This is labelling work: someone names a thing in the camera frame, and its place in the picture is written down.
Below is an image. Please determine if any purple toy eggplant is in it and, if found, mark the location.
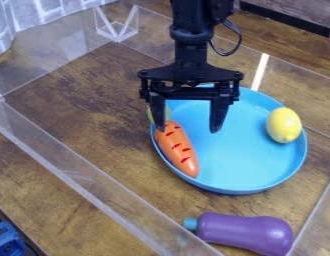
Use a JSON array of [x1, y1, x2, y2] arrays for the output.
[[183, 212, 294, 256]]

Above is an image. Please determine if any blue plastic crate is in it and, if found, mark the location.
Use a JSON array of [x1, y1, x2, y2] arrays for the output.
[[0, 221, 27, 256]]

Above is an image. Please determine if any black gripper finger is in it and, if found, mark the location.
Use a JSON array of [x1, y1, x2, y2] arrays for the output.
[[210, 98, 234, 133], [150, 94, 166, 131]]

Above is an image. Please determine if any blue plastic tray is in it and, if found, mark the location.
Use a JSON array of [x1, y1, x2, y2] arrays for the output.
[[150, 83, 310, 196]]

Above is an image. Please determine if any clear acrylic enclosure wall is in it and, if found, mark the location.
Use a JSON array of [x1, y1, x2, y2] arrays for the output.
[[0, 0, 330, 256]]

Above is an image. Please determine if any dark wooden baseboard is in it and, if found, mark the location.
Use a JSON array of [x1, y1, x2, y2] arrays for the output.
[[239, 0, 330, 38]]

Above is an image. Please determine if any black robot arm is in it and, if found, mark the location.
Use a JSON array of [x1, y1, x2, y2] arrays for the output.
[[138, 0, 245, 133]]

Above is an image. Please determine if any yellow toy lemon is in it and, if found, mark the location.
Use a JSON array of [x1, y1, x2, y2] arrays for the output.
[[266, 107, 302, 143]]

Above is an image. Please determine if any orange toy carrot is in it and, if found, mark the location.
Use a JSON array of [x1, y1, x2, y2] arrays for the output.
[[154, 120, 201, 178]]

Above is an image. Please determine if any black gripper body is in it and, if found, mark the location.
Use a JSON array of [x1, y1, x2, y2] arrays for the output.
[[138, 25, 245, 105]]

